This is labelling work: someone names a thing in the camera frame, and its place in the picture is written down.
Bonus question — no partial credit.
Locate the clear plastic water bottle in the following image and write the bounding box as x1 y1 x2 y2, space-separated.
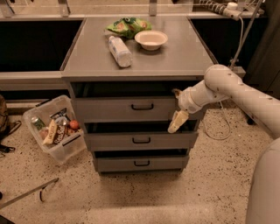
108 36 133 67

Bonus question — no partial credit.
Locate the dark bag at left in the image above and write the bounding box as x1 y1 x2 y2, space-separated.
0 95 22 158

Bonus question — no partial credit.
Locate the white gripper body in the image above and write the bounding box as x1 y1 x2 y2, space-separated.
177 87 202 114

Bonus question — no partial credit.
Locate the grey drawer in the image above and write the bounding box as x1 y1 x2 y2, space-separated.
92 149 189 172
85 121 198 151
71 80 197 123

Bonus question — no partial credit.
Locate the white power strip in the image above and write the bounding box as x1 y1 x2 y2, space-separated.
199 0 242 21

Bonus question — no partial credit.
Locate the white paper bowl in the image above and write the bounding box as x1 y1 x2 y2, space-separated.
135 31 168 51

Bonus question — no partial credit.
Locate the dark blue snack packet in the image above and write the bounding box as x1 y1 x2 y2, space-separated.
50 108 69 121

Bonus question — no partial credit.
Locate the grey drawer cabinet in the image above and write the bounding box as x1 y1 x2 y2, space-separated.
59 16 220 176

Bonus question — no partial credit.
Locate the green chip bag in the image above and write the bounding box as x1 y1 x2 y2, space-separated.
106 17 151 39

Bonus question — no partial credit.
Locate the metal rod on floor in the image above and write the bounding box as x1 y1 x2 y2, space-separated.
0 178 59 209

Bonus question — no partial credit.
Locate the clear plastic storage bin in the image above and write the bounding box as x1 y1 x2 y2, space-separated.
23 95 86 164

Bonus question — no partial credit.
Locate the grey counter rail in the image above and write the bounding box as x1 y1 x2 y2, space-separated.
0 71 67 91

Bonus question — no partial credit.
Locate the brown snack bag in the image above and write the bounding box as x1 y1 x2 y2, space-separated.
52 126 69 144

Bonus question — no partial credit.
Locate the yellow snack bar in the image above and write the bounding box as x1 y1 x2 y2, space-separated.
43 120 58 144

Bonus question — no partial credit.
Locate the grey top drawer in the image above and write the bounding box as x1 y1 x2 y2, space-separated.
71 80 197 123

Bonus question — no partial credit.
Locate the grey bottom drawer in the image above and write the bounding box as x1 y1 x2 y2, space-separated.
92 149 189 172

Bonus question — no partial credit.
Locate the grey middle drawer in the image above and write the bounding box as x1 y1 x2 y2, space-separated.
85 121 198 151

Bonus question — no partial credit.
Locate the red apple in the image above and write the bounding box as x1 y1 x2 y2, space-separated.
69 120 80 130

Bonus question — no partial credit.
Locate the white cable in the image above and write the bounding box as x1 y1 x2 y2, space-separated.
201 16 245 142

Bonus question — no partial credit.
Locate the green soda can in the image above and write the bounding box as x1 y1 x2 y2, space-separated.
31 116 46 130

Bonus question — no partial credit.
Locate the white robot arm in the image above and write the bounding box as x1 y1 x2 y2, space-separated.
168 64 280 224

